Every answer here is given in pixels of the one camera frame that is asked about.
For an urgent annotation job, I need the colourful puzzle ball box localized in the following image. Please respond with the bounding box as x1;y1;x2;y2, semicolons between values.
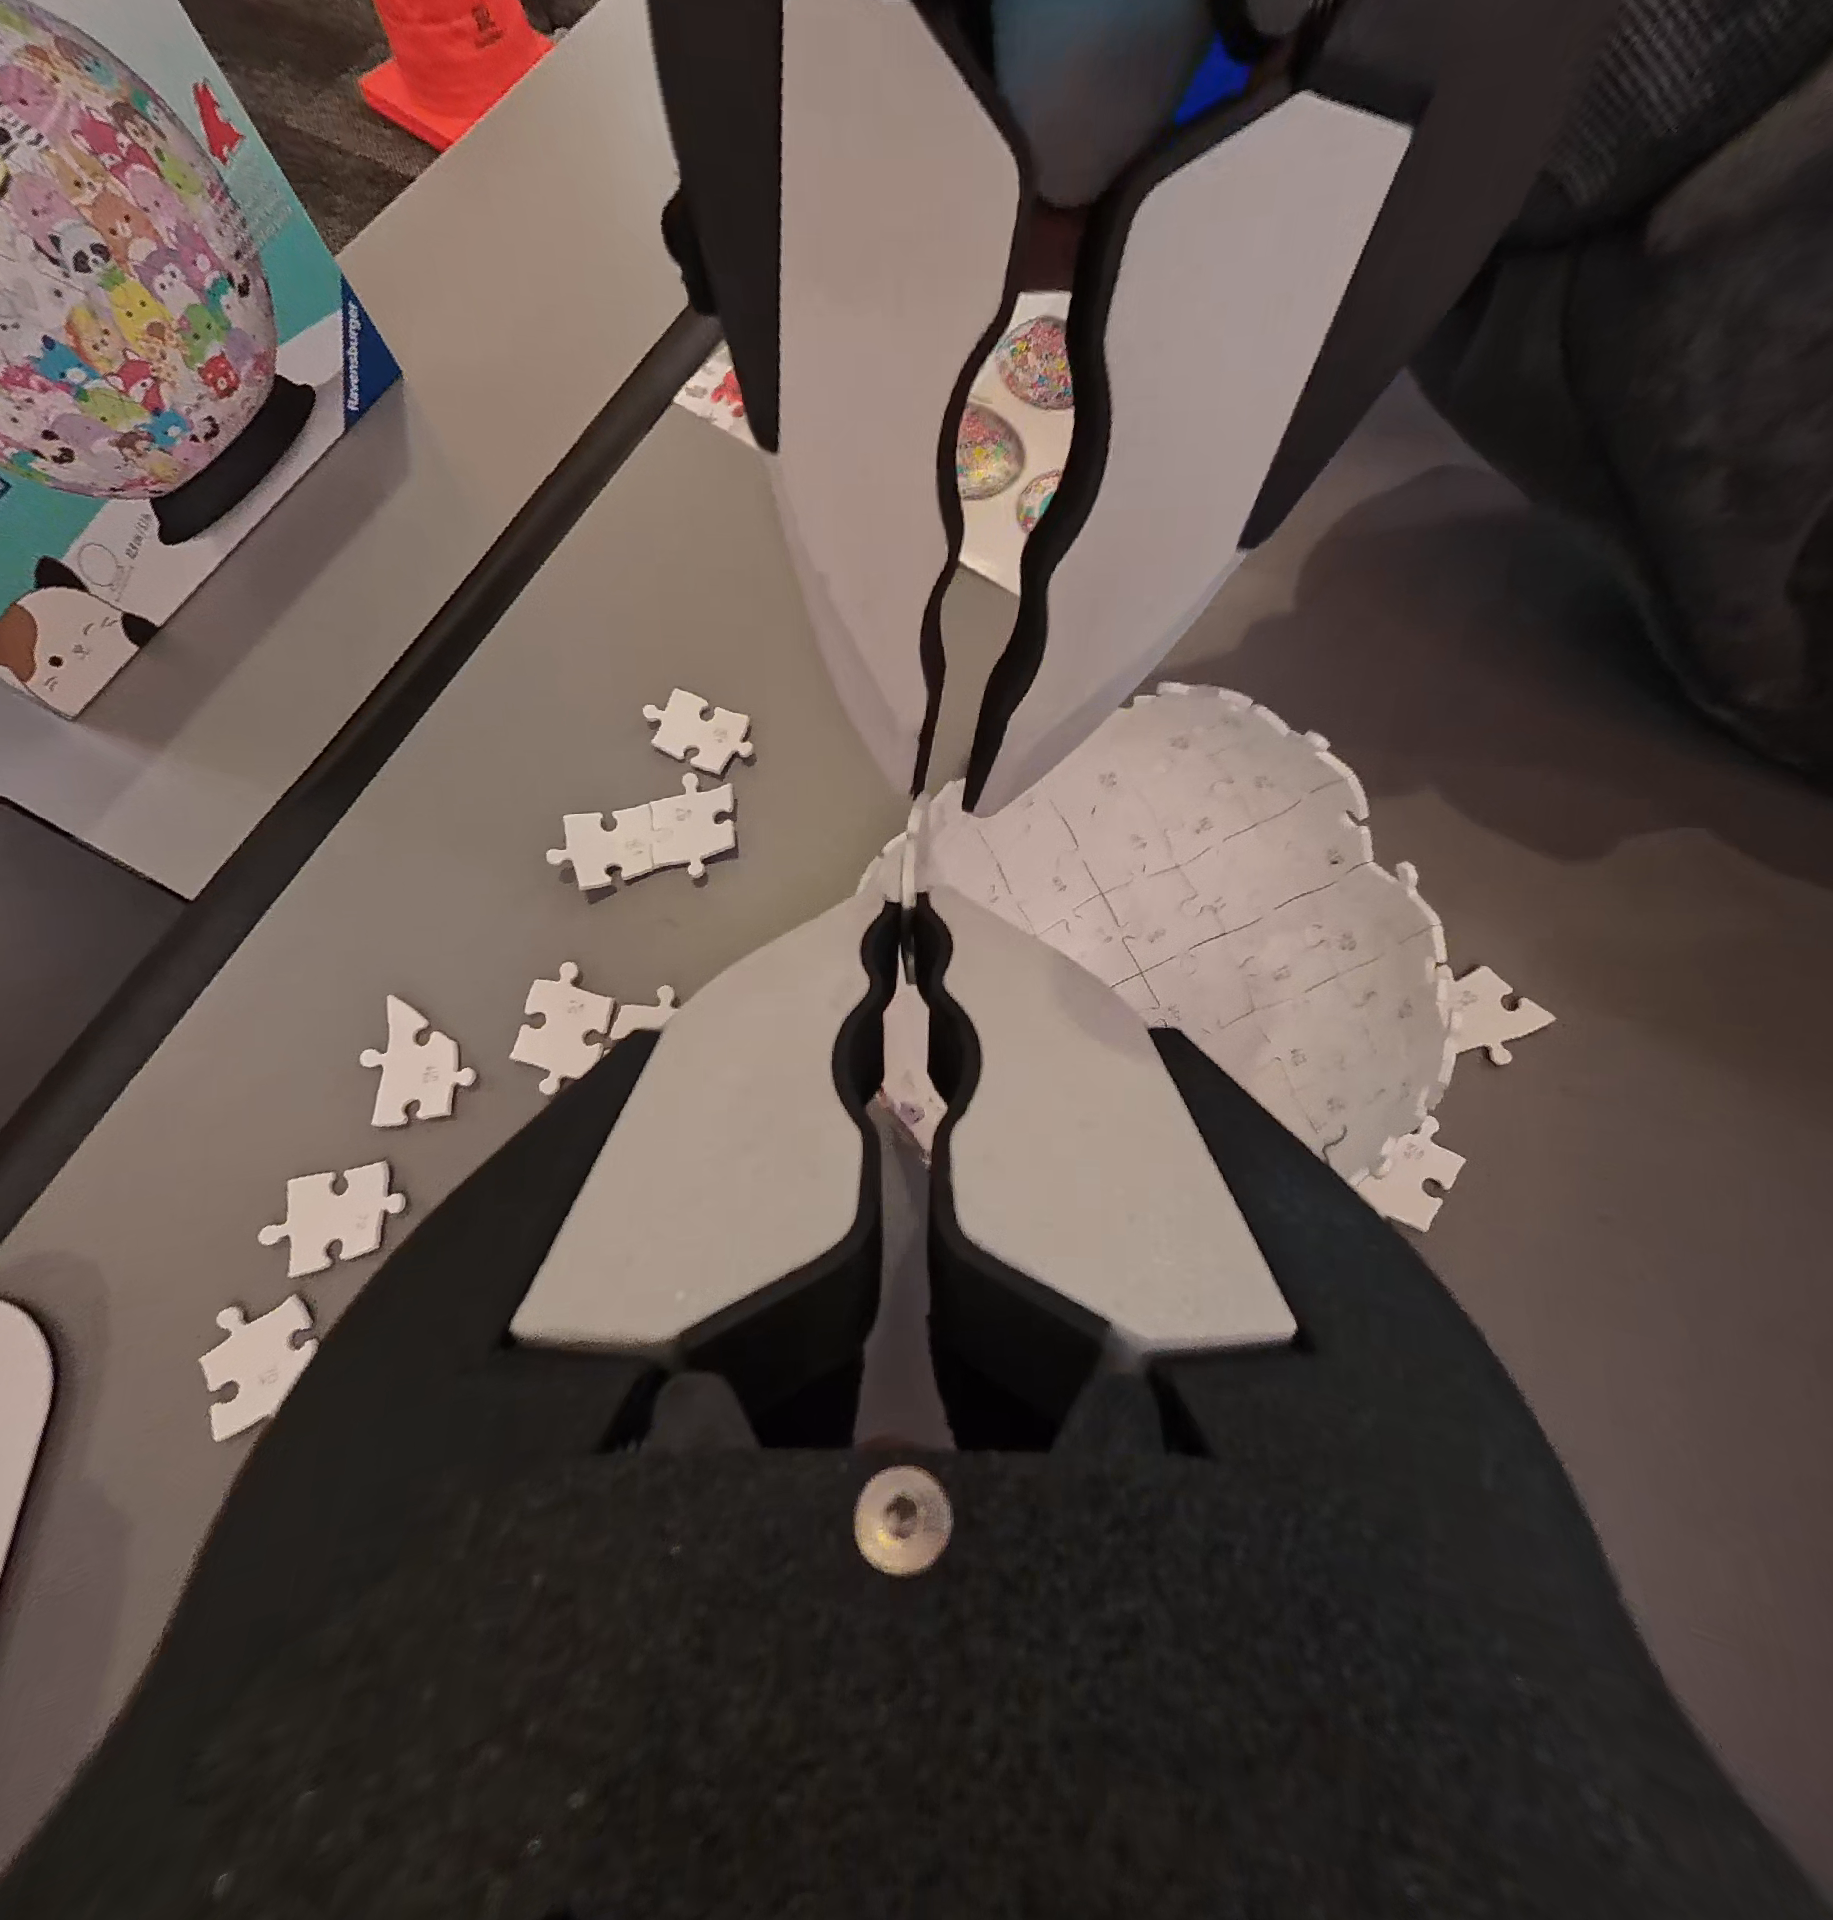
0;0;401;722

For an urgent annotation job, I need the printed instruction leaflet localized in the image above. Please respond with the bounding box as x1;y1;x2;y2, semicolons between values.
678;285;1084;600

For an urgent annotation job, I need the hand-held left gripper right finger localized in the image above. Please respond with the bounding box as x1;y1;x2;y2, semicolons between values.
917;900;1300;1371

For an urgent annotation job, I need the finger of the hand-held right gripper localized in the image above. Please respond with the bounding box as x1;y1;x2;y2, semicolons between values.
970;85;1420;812
773;0;1011;797

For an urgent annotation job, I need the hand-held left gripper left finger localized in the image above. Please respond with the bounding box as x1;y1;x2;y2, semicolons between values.
512;900;912;1371

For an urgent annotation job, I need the partly built white puzzle ball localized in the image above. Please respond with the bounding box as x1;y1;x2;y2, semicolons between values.
874;686;1453;1187

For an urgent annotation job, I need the puzzle pieces group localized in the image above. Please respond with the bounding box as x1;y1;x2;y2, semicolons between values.
202;693;759;1442

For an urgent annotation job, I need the orange object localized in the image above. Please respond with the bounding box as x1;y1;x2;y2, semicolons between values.
355;0;555;151

